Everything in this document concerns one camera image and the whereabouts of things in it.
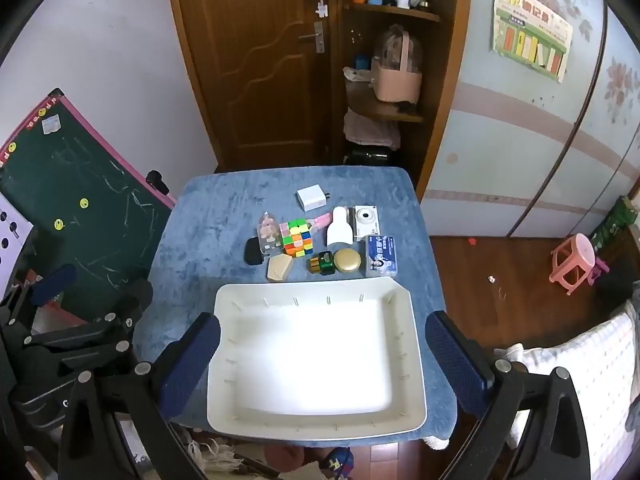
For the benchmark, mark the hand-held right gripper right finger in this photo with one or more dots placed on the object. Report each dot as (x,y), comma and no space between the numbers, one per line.
(457,360)

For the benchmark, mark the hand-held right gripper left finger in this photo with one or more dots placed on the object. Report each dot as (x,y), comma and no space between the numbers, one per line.
(192,360)

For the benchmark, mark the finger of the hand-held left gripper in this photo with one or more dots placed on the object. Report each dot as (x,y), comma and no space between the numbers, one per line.
(52,280)
(137,297)

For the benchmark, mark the white plastic tray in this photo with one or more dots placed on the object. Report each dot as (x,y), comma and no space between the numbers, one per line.
(310,350)

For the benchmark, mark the beige wooden block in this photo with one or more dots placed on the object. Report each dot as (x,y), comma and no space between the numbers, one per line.
(279,267)

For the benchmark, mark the blue and white box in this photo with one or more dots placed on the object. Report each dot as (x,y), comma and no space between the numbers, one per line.
(380,257)

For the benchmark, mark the multicoloured puzzle cube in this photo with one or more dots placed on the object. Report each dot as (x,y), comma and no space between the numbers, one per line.
(296,237)

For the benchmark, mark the white compact camera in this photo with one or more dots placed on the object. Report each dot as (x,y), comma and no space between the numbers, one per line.
(365,220)

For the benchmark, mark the white plastic scraper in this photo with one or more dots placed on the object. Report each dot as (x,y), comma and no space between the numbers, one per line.
(340,232)

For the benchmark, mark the white charger plug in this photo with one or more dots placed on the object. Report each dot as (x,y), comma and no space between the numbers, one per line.
(312,200)

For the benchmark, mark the white perforated board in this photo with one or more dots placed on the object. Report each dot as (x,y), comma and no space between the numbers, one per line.
(12,240)

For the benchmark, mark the black easel knob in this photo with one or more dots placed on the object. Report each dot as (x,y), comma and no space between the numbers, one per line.
(154,178)

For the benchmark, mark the small black object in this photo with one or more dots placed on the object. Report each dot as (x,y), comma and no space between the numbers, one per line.
(253,252)

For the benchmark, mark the blue fuzzy tablecloth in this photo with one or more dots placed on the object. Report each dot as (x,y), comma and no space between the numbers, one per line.
(225,210)

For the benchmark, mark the white checked towel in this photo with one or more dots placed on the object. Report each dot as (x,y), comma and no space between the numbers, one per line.
(595,360)

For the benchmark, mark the clear case with pink contents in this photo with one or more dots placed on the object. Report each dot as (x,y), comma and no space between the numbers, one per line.
(269,232)

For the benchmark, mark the round gold tin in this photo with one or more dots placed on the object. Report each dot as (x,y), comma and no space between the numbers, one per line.
(347,261)

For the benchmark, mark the pink plastic stool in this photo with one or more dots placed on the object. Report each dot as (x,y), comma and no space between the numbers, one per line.
(572,260)

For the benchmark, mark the blue toy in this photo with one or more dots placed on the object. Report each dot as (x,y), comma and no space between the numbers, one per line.
(340,462)

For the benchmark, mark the green carton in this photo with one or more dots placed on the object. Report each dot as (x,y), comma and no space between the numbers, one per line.
(612,225)

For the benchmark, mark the pale floral wardrobe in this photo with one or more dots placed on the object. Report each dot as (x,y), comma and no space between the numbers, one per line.
(525,160)

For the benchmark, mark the black pot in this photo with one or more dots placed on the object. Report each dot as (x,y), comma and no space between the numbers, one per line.
(367,156)

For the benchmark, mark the pink folded towel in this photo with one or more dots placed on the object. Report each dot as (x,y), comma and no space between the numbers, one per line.
(370,130)

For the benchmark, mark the brown wooden door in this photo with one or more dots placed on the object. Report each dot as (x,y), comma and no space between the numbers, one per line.
(260,60)

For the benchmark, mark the wooden corner shelf unit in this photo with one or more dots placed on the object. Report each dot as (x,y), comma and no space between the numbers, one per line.
(445,85)

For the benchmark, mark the pink storage basket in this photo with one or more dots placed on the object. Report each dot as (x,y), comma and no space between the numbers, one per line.
(397,82)

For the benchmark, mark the white door latch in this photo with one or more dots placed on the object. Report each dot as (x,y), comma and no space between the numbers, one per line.
(322,9)

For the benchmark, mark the green chalkboard with pink frame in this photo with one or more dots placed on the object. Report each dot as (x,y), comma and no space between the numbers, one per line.
(90,185)

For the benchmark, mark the wall poster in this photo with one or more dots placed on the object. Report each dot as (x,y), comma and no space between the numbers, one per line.
(530,30)

